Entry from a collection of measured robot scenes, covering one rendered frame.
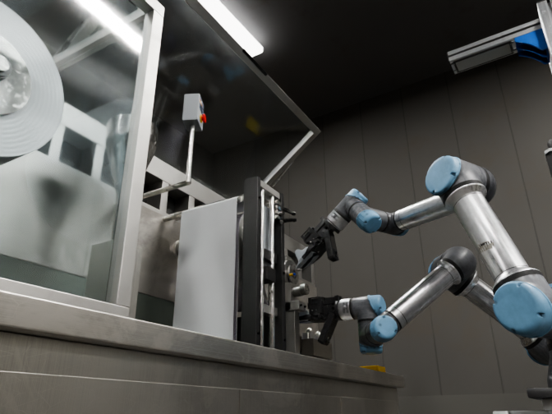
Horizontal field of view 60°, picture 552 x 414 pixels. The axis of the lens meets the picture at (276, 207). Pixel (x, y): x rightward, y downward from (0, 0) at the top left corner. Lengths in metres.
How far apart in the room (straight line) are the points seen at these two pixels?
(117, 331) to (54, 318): 0.10
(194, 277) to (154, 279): 0.17
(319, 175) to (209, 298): 3.16
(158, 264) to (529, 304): 1.15
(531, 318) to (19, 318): 0.97
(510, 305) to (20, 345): 0.96
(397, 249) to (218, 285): 2.65
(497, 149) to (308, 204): 1.67
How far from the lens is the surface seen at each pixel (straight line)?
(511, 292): 1.20
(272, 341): 1.41
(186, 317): 1.58
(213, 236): 1.60
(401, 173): 4.23
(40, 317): 0.67
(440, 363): 3.77
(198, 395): 0.91
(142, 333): 0.78
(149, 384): 0.82
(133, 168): 0.92
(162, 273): 1.74
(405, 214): 1.70
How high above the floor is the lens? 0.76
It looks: 24 degrees up
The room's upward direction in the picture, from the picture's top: straight up
